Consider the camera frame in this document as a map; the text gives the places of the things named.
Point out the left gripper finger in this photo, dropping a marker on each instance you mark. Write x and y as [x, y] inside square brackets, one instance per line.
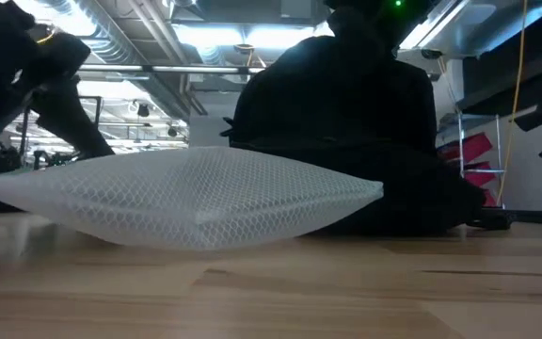
[68, 117]

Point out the red plastic storage bin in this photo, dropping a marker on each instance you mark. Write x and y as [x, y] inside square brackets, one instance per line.
[471, 147]
[489, 198]
[480, 175]

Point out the teal mesh zipper pouch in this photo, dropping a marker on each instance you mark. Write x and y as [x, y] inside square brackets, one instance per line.
[181, 198]

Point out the black background rig frame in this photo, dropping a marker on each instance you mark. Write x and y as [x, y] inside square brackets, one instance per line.
[98, 110]

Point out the metal shelf rack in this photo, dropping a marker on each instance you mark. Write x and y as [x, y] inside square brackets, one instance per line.
[460, 141]

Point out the black backpack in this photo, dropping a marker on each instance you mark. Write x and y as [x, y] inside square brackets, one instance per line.
[337, 117]

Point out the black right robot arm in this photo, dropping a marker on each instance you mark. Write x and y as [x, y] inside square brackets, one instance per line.
[403, 14]

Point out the ceiling light tube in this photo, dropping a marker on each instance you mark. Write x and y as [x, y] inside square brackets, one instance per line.
[196, 69]

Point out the background worktable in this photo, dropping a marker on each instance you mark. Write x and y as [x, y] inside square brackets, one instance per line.
[54, 157]

